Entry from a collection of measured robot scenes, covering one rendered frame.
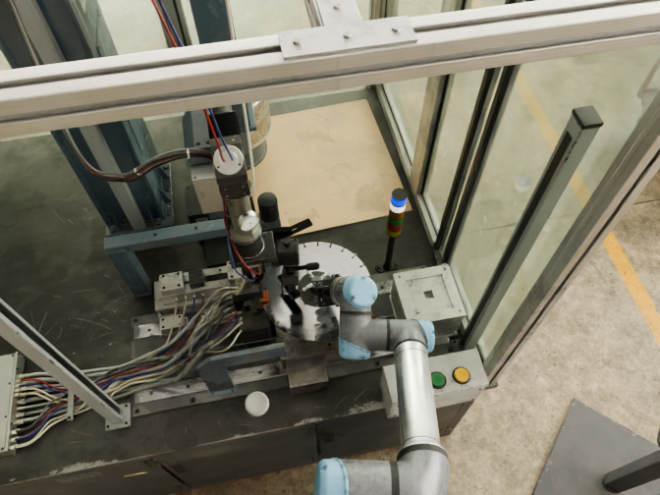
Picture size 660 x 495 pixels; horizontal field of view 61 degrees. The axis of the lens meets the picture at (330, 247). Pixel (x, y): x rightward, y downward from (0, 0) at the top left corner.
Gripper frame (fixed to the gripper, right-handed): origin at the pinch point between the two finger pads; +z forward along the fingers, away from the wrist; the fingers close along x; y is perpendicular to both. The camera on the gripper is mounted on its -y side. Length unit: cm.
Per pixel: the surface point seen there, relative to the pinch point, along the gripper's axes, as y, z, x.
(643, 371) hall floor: -154, 49, 58
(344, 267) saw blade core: -7.5, 6.1, -5.9
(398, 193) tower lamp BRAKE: -21.0, -10.6, -24.5
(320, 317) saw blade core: 3.3, 0.7, 7.4
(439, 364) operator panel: -26.5, -9.9, 25.0
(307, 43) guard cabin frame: 28, -103, -28
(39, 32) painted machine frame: 65, -16, -69
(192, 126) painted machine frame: 35, -32, -41
